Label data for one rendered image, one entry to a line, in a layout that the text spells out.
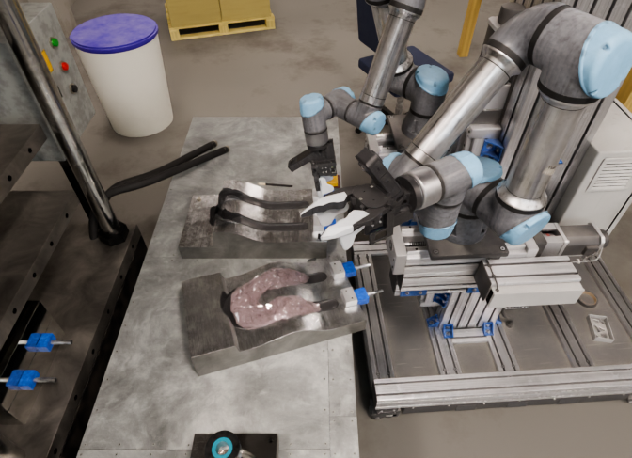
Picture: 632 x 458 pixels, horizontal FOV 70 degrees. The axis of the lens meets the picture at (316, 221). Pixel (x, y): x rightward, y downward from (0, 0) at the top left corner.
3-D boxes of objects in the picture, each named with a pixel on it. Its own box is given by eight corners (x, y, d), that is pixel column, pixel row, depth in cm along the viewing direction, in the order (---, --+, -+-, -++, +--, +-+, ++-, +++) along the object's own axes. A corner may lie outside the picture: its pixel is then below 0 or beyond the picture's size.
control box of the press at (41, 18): (169, 281, 246) (61, 1, 141) (156, 329, 226) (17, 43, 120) (130, 281, 246) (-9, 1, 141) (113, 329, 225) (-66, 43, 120)
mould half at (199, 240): (324, 206, 173) (325, 180, 163) (326, 258, 155) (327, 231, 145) (196, 206, 173) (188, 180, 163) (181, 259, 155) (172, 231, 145)
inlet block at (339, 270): (366, 263, 149) (367, 253, 146) (371, 275, 146) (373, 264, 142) (328, 273, 147) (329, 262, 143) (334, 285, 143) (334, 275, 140)
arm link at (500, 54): (519, -26, 88) (364, 170, 102) (566, -8, 81) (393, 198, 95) (536, 7, 96) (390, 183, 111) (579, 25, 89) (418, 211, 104)
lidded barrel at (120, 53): (96, 142, 337) (55, 49, 285) (116, 102, 377) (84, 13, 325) (173, 140, 338) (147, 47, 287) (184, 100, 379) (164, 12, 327)
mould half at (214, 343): (337, 265, 153) (338, 244, 145) (365, 329, 135) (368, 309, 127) (188, 302, 142) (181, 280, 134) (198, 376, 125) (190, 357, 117)
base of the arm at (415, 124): (436, 118, 173) (441, 95, 166) (447, 141, 162) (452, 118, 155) (398, 119, 172) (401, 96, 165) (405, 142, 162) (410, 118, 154)
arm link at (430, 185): (444, 177, 80) (415, 157, 86) (423, 185, 79) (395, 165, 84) (439, 210, 85) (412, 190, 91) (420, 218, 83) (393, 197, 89)
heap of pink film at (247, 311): (307, 270, 144) (306, 254, 138) (323, 315, 132) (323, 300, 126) (226, 290, 138) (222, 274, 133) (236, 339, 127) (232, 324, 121)
